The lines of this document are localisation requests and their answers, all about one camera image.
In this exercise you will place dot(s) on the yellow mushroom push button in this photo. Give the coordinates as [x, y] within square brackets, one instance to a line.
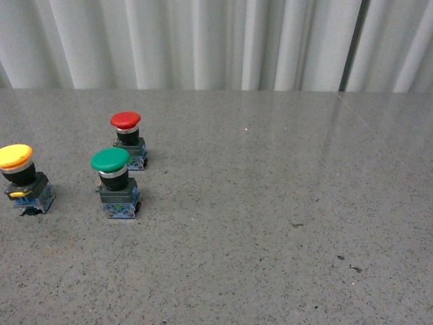
[29, 189]

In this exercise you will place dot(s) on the red mushroom push button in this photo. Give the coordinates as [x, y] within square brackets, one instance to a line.
[129, 139]

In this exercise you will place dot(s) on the green mushroom push button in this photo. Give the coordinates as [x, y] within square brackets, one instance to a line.
[118, 191]

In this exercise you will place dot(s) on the white pleated curtain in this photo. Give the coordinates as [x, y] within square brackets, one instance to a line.
[357, 46]

